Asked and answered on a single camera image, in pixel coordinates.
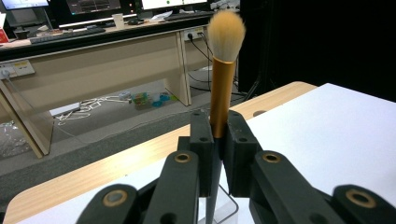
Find teal plastic item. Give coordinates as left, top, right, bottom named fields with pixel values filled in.
left=151, top=91, right=172, bottom=108

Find black power cable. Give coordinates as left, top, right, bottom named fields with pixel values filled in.
left=187, top=32, right=247, bottom=97

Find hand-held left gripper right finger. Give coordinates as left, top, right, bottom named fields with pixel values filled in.
left=223, top=109, right=263, bottom=198

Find white paper sheet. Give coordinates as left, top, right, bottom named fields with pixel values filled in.
left=17, top=82, right=396, bottom=224

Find flat white box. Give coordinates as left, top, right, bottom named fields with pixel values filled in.
left=49, top=102, right=82, bottom=118

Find gold handled makeup brush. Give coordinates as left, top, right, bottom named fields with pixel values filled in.
left=205, top=8, right=247, bottom=224

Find colourful plastic box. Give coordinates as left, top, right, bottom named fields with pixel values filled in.
left=131, top=91, right=153, bottom=110

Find lit computer monitor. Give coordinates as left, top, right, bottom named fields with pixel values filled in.
left=139, top=0, right=209, bottom=12
left=0, top=0, right=50, bottom=11

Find black curtain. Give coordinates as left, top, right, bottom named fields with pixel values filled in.
left=237, top=0, right=396, bottom=103

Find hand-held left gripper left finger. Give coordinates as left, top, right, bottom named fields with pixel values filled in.
left=189, top=109, right=216, bottom=198

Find tangled white cable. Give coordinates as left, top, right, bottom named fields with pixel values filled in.
left=54, top=95, right=134, bottom=126

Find white wall socket panel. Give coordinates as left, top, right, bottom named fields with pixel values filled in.
left=0, top=59, right=35, bottom=80
left=183, top=27, right=205, bottom=41

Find red box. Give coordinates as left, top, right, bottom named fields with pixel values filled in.
left=0, top=27, right=10, bottom=45

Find black keyboard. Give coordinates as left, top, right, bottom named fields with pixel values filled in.
left=29, top=27, right=106, bottom=45
left=163, top=11, right=216, bottom=22

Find clear acrylic box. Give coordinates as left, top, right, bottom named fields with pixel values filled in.
left=199, top=184, right=241, bottom=224

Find white papers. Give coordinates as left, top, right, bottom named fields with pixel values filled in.
left=148, top=10, right=174, bottom=22

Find clear plastic bag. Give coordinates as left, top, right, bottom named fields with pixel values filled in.
left=0, top=120, right=26, bottom=158

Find dark computer monitor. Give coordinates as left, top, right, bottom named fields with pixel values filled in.
left=64, top=0, right=122, bottom=16

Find white paper cup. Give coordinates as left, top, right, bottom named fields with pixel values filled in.
left=111, top=13, right=125, bottom=31

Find beige office desk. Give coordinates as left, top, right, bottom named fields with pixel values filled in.
left=0, top=15, right=242, bottom=160

